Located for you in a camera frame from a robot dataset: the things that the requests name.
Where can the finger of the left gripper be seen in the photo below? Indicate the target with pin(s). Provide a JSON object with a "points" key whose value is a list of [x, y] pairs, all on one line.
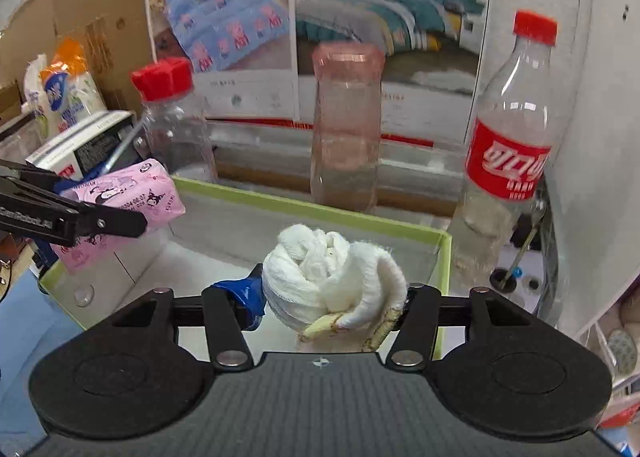
{"points": [[30, 208]]}

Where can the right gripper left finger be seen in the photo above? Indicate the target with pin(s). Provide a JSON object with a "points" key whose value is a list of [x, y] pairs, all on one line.
{"points": [[229, 309]]}

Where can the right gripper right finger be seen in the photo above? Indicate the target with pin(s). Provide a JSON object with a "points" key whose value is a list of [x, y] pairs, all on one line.
{"points": [[415, 343]]}

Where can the white towel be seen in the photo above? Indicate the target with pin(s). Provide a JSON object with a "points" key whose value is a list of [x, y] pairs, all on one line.
{"points": [[339, 296]]}

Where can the pink tissue pack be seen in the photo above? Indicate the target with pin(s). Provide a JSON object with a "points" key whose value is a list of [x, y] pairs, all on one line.
{"points": [[145, 187]]}

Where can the green cardboard box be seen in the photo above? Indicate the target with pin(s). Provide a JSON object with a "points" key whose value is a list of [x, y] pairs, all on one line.
{"points": [[224, 233]]}

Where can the white red small carton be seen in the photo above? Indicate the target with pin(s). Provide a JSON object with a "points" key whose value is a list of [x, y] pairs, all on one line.
{"points": [[75, 152]]}

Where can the red cap clear jar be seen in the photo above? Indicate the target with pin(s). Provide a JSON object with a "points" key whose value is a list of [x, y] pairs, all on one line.
{"points": [[173, 119]]}

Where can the brown cardboard sheet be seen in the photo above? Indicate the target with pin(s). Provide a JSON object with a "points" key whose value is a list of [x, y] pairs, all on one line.
{"points": [[113, 33]]}

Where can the cola plastic bottle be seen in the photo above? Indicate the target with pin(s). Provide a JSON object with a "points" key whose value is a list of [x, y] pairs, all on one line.
{"points": [[512, 135]]}

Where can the pink glass bottle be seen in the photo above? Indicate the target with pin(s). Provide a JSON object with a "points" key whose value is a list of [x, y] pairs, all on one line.
{"points": [[347, 125]]}

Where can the bedding calendar poster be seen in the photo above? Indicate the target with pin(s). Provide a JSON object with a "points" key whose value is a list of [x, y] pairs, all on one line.
{"points": [[252, 59]]}

